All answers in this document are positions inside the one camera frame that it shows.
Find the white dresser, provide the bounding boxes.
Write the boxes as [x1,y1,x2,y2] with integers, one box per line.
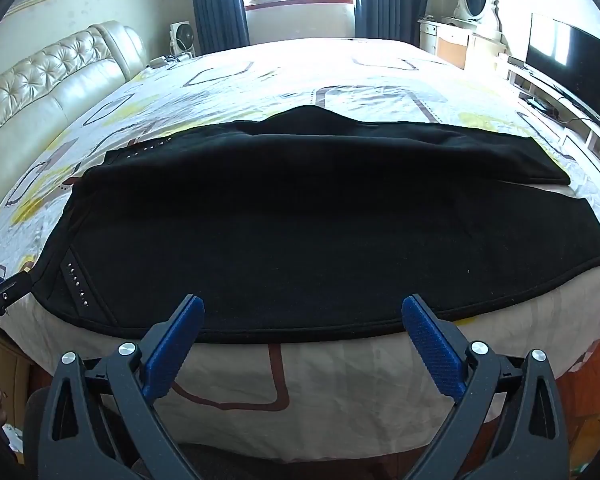
[418,18,508,74]

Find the white tv stand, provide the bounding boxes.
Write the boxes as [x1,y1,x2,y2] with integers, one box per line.
[506,56,600,192]

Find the patterned white bed sheet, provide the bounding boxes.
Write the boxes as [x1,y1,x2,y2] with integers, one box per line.
[0,38,600,462]

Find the black flat television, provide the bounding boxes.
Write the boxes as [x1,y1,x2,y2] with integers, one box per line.
[526,13,600,123]

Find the white box fan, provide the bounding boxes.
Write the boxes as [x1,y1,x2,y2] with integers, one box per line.
[169,21,195,56]

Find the black pants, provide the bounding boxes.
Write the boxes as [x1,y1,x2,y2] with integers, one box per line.
[32,106,600,344]

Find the left blue curtain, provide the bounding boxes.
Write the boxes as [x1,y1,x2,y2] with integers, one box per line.
[193,0,250,54]

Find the cream tufted leather headboard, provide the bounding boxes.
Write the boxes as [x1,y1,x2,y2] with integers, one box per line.
[0,21,148,203]

